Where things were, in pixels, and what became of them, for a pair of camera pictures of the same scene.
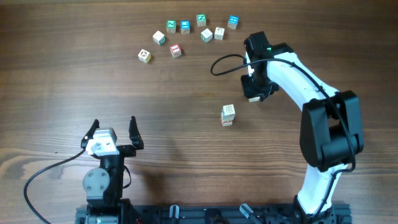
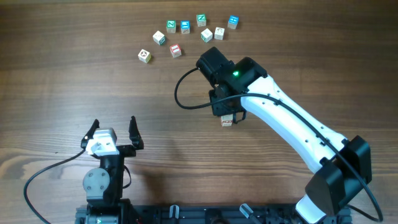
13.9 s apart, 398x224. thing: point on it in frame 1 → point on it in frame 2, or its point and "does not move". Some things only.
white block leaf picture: [227, 118] does not move
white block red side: [227, 122] does not move
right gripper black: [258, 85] → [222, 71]
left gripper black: [129, 151] does not move
